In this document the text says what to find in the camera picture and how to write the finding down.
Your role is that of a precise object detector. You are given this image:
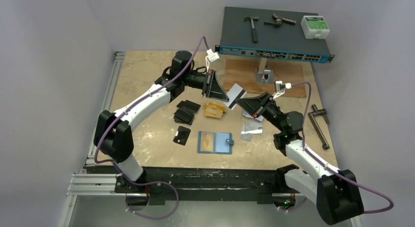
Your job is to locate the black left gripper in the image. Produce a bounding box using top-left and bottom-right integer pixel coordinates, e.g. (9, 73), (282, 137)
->
(183, 69), (229, 102)

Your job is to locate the silver VIP credit card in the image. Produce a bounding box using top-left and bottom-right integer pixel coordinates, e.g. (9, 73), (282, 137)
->
(224, 83), (247, 110)

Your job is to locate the blue leather card holder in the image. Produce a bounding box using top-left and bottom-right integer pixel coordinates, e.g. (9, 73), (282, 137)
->
(197, 131), (234, 155)

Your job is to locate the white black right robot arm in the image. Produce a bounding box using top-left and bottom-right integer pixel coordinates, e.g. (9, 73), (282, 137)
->
(235, 92), (364, 225)

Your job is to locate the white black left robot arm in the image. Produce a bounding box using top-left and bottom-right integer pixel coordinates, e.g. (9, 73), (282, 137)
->
(93, 49), (229, 192)

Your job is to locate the orange credit card stack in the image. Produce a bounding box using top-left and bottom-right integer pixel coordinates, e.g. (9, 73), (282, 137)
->
(204, 101), (226, 118)

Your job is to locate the plywood board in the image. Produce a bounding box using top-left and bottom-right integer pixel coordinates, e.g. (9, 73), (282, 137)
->
(223, 58), (314, 94)

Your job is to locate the small grey hammer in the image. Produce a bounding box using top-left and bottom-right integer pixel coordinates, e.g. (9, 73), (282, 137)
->
(244, 16), (259, 44)

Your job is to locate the dark metal clamp tool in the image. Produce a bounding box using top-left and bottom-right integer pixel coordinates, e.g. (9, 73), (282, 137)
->
(263, 13), (297, 27)

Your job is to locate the white green electrical box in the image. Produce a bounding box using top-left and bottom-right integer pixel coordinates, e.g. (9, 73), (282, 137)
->
(300, 15), (330, 40)

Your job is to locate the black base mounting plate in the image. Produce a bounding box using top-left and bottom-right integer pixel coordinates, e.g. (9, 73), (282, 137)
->
(85, 165), (302, 207)

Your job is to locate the metal stand post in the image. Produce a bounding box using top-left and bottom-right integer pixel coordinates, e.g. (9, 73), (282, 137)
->
(255, 58), (274, 85)

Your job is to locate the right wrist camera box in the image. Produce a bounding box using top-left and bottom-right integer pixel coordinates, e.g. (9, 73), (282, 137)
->
(273, 81), (292, 99)

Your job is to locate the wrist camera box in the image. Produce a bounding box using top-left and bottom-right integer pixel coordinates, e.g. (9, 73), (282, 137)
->
(205, 49), (220, 70)
(273, 81), (292, 99)

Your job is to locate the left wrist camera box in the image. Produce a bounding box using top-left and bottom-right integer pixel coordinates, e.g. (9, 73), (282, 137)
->
(205, 49), (220, 70)

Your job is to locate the grey metal crank handle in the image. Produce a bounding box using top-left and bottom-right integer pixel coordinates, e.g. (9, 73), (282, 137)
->
(308, 104), (330, 150)

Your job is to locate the blue network switch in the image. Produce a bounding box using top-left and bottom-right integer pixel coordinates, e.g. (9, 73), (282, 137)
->
(215, 6), (335, 64)

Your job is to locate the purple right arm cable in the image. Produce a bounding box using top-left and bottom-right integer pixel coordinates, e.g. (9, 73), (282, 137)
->
(285, 82), (394, 215)

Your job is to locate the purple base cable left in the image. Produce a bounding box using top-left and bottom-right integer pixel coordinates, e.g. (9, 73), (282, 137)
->
(124, 182), (180, 220)

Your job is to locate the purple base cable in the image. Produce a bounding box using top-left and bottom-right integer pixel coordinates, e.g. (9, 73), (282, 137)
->
(124, 182), (180, 220)
(276, 196), (307, 213)

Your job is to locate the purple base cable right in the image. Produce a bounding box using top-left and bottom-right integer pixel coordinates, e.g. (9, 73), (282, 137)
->
(276, 196), (307, 213)

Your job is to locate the aluminium frame rail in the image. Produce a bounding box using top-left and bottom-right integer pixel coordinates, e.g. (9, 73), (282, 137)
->
(66, 51), (354, 197)

